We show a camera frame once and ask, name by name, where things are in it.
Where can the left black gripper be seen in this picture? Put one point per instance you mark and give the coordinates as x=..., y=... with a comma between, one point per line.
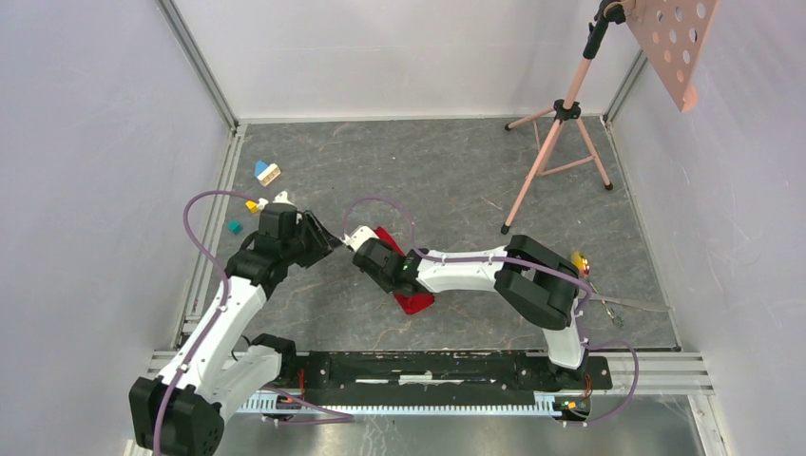
x=323, y=240

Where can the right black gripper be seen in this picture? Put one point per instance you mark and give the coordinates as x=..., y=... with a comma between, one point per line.
x=386, y=245

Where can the red cloth napkin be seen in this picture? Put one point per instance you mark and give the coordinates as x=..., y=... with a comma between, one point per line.
x=413, y=304

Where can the iridescent spoon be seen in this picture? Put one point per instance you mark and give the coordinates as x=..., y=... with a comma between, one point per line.
x=582, y=264

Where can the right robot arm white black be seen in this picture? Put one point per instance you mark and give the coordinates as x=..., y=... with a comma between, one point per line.
x=538, y=284

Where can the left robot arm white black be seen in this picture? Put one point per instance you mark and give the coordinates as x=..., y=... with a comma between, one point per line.
x=183, y=410

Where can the blue white toy block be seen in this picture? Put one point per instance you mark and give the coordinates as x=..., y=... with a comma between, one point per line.
x=265, y=173

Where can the teal toy cube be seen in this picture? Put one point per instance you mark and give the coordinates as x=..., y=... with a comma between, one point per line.
x=234, y=227

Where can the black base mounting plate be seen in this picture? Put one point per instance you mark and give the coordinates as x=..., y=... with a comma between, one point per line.
x=434, y=378

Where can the pink tripod stand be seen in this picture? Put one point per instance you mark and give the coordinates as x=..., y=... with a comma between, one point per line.
x=568, y=109

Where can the pink perforated board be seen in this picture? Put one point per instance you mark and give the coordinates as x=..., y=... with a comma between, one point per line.
x=672, y=34

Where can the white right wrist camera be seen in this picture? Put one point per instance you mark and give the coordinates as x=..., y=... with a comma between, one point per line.
x=358, y=237

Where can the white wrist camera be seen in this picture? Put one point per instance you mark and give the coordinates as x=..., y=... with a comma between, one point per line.
x=358, y=237
x=283, y=197

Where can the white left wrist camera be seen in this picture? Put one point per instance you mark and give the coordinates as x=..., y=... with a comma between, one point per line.
x=283, y=197

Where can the white slotted cable duct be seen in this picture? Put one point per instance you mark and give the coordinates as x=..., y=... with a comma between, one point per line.
x=537, y=405

